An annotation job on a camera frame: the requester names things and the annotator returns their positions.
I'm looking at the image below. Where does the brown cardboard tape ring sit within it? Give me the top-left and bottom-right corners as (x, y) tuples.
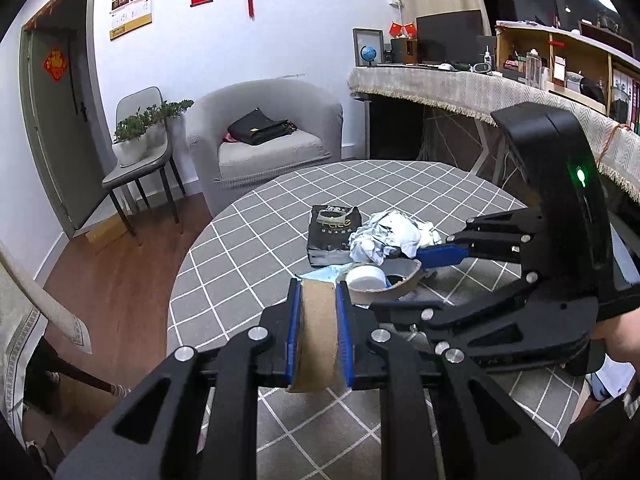
(288, 278), (350, 394)

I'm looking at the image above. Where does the brown cardboard strip ring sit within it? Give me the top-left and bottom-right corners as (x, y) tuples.
(344, 257), (424, 307)

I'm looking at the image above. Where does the white paper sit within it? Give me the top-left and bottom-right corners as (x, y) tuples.
(348, 209), (442, 266)

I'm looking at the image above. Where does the blue tissue pack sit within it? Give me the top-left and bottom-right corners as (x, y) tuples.
(298, 264), (352, 284)

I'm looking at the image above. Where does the black printed bag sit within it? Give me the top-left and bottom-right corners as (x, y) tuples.
(307, 205), (361, 268)

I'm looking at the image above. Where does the grey checked round tablecloth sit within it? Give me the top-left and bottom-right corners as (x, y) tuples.
(166, 159), (586, 480)

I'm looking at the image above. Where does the beige fringed desk cloth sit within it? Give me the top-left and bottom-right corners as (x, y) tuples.
(347, 65), (639, 200)

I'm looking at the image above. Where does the grey armchair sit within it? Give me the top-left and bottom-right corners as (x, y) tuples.
(184, 78), (343, 217)

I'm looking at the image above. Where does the black handbag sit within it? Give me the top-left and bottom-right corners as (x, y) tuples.
(228, 108), (297, 146)

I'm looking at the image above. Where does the small blue globe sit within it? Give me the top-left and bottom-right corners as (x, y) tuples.
(359, 46), (378, 66)

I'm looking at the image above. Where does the black monitor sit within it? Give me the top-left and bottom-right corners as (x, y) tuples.
(416, 10), (484, 63)

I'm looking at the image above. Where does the cardboard box on floor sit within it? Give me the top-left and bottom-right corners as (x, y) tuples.
(85, 214), (128, 254)

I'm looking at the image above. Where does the framed picture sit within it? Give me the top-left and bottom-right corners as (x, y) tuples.
(352, 28), (384, 67)

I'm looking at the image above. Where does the grey dining chair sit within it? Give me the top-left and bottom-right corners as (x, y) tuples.
(102, 87), (186, 240)

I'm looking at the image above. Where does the wooden desk shelf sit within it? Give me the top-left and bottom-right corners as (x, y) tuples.
(495, 21), (639, 133)

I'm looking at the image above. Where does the dark table leg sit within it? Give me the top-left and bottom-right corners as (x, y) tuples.
(46, 358), (130, 399)

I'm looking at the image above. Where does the potted green plant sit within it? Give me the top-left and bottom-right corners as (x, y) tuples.
(112, 100), (194, 167)

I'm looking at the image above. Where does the beige tablecloth side table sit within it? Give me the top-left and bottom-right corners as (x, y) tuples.
(0, 247), (92, 443)

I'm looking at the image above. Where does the red fu door sticker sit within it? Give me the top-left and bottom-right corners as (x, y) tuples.
(42, 47), (68, 81)

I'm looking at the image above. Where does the grey door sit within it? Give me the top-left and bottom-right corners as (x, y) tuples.
(18, 0), (115, 238)

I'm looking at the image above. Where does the wall calendar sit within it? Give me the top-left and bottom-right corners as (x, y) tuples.
(110, 0), (152, 40)

